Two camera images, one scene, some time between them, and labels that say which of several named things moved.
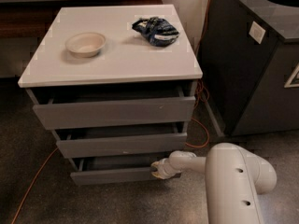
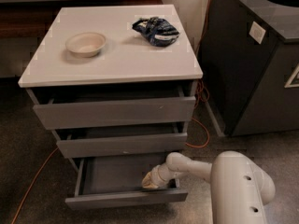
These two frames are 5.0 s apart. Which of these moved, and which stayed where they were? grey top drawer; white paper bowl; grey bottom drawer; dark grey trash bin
Moved: grey bottom drawer
Stayed: grey top drawer; white paper bowl; dark grey trash bin
